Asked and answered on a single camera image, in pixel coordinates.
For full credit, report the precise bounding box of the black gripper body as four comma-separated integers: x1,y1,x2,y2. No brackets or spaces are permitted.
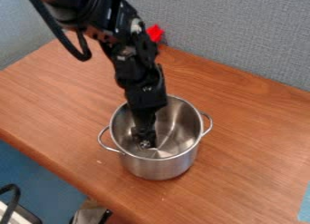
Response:
115,63,167,110

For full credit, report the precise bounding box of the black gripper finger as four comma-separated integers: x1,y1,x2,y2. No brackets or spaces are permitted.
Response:
131,108,157,149

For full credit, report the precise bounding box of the stainless steel pot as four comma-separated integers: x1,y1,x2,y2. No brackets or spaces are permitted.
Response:
96,95,213,180

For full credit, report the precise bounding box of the red plastic block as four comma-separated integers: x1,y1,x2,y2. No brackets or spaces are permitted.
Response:
147,24,164,43

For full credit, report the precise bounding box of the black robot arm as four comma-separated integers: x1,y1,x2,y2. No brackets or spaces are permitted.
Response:
29,0,167,148

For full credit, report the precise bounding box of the grey black object under table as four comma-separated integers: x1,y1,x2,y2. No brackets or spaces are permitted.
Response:
69,199,112,224

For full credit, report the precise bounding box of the white black device corner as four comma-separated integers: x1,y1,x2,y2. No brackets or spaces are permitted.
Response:
0,200,42,224

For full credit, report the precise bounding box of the black cable loop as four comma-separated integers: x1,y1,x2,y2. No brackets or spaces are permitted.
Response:
0,183,21,224

